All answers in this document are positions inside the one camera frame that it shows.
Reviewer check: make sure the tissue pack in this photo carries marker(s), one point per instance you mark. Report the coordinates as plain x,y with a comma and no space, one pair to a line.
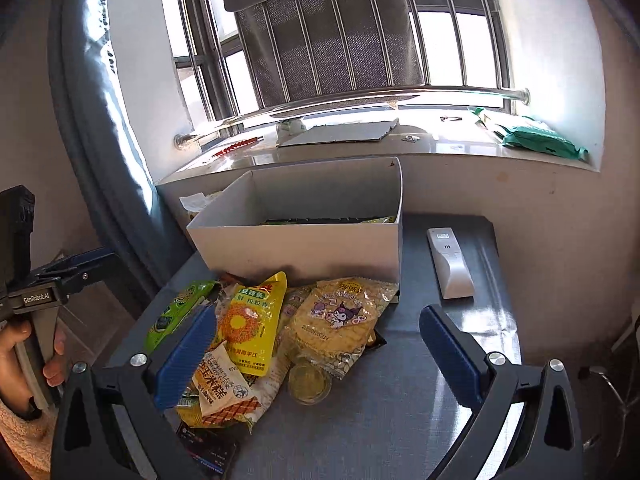
195,203

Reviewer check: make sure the green seaweed snack bag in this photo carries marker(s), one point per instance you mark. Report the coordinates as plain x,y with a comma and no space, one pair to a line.
197,293

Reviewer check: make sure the flat cardboard sheet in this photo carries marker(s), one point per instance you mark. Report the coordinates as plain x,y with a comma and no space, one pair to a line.
347,133

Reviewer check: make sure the white rice cake snack bag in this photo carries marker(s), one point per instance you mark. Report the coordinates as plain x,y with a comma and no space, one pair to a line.
223,392

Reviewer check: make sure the white office chair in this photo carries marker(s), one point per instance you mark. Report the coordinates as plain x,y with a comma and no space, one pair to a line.
620,374

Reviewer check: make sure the clear jelly cup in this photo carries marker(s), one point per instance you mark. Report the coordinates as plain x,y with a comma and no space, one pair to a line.
308,384

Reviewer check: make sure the green plastic bag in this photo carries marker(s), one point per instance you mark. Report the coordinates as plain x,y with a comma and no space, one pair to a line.
526,133

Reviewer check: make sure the yellow sunflower snack bag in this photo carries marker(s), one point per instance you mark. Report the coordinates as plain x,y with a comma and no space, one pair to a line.
249,327

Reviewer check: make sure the clear bag of yellow crackers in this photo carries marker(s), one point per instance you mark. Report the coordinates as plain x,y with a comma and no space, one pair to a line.
333,324

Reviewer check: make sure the white remote control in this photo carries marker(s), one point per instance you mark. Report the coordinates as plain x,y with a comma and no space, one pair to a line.
453,274

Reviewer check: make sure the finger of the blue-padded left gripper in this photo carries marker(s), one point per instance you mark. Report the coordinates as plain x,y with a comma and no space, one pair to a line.
98,258

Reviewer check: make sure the white cardboard box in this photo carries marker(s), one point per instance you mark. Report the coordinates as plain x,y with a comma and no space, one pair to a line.
230,236

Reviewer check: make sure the grey-blue curtain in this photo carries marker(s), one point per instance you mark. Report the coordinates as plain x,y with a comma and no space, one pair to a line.
123,203

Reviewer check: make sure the yellow potato chips bag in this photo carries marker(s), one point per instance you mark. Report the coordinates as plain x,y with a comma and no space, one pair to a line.
338,220

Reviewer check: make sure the steel window rail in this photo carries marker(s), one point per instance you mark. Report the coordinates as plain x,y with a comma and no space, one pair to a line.
340,101

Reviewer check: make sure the fluffy cream sleeve forearm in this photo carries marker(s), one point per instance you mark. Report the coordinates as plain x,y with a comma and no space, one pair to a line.
30,440

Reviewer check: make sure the grey hanging towel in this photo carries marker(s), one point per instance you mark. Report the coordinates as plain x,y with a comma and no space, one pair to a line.
298,49

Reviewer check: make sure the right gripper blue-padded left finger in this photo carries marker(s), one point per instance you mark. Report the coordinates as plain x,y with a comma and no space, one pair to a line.
111,423

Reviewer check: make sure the person's left hand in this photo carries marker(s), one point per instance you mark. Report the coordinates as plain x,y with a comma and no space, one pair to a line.
16,394

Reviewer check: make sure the black smartphone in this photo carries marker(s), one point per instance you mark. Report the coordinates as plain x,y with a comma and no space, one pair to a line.
213,452

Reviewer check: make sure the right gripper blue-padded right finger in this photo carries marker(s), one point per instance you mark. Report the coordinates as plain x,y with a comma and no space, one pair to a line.
546,442

